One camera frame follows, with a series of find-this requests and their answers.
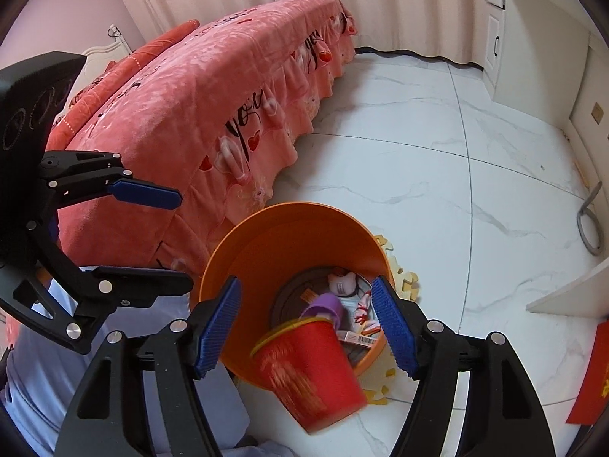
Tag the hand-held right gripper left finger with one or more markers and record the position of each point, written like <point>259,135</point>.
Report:
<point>219,328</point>

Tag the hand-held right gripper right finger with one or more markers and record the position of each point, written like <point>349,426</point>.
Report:
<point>395,328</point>

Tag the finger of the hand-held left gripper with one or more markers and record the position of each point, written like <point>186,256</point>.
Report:
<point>147,193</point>
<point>142,283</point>

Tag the slim tan box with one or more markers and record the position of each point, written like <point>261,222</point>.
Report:
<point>359,338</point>

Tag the white cat plush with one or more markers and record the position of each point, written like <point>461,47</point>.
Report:
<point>342,283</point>

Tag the purple plastic cup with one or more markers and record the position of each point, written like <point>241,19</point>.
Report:
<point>326,307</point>

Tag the red paper cup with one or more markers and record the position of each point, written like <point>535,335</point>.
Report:
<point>304,381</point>

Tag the orange plastic bin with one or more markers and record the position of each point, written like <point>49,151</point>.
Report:
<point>285,233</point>

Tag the white carved headboard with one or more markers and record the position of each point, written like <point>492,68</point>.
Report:
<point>107,50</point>

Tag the pink heart printed bedspread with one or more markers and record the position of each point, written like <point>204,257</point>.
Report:
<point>190,81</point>

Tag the folded pink quilt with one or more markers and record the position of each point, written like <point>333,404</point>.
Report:
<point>161,45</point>

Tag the person's light blue clothing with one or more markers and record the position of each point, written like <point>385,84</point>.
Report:
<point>38,390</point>

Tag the red paper with gold print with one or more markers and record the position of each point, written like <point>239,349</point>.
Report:
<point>592,376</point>

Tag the gold socket on desk side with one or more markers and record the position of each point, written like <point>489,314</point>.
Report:
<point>597,112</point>

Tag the cream pleated curtain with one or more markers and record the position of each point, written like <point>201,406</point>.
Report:
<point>380,4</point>

